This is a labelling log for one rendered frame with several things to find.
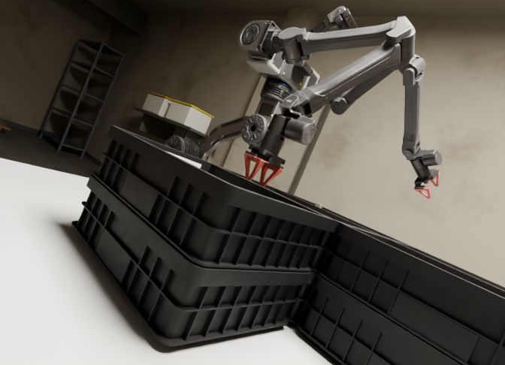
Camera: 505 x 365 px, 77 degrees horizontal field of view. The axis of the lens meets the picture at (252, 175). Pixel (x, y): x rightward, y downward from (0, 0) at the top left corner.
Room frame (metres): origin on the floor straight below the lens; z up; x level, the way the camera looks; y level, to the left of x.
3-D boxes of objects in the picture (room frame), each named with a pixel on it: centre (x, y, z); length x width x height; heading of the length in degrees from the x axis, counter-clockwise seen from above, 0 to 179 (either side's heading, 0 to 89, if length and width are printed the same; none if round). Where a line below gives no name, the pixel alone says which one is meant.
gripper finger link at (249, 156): (0.88, 0.00, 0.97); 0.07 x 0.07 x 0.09; 47
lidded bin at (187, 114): (3.72, 0.95, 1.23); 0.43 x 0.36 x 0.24; 52
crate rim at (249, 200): (0.63, 0.07, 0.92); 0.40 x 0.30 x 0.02; 48
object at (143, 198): (0.63, 0.07, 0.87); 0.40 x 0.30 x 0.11; 48
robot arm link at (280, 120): (0.89, -0.02, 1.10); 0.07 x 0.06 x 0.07; 52
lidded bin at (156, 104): (4.04, 1.36, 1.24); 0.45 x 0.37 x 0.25; 52
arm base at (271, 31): (1.23, 0.12, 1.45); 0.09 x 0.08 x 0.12; 142
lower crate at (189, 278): (0.63, 0.07, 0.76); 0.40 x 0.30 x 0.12; 48
